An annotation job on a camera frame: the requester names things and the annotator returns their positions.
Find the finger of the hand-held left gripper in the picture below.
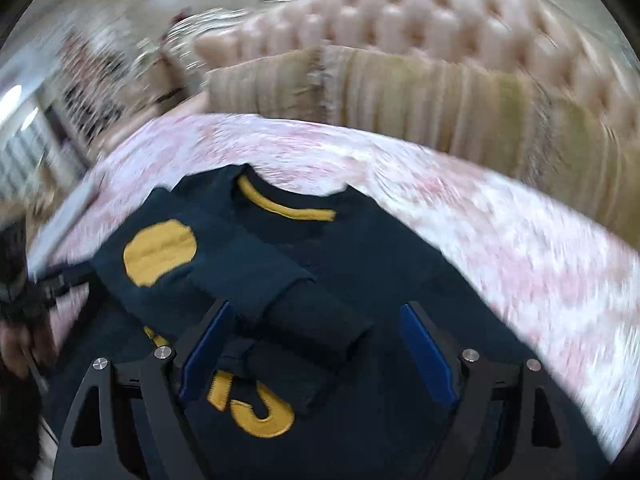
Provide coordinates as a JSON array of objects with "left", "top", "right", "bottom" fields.
[{"left": 37, "top": 265, "right": 98, "bottom": 301}]

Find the person's left hand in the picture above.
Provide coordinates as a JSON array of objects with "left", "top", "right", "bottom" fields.
[{"left": 0, "top": 315, "right": 57, "bottom": 380}]

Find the person's left forearm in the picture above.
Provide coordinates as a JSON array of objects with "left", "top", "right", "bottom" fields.
[{"left": 0, "top": 375, "right": 48, "bottom": 480}]

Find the pink tufted headboard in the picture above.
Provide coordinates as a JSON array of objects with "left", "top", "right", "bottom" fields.
[{"left": 100, "top": 0, "right": 640, "bottom": 241}]

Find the navy sweater with yellow print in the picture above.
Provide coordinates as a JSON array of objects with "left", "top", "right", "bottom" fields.
[{"left": 45, "top": 162, "right": 613, "bottom": 480}]

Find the pink floral blanket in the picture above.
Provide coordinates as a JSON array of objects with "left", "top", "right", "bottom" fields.
[{"left": 50, "top": 112, "right": 640, "bottom": 461}]

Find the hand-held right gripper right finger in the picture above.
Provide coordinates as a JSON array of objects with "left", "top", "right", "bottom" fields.
[{"left": 400, "top": 301, "right": 583, "bottom": 480}]

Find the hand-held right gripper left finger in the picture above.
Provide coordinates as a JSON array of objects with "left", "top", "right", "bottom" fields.
[{"left": 52, "top": 300, "right": 236, "bottom": 480}]

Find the white carved room divider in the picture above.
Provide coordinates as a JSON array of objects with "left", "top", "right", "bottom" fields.
[{"left": 55, "top": 30, "right": 136, "bottom": 146}]

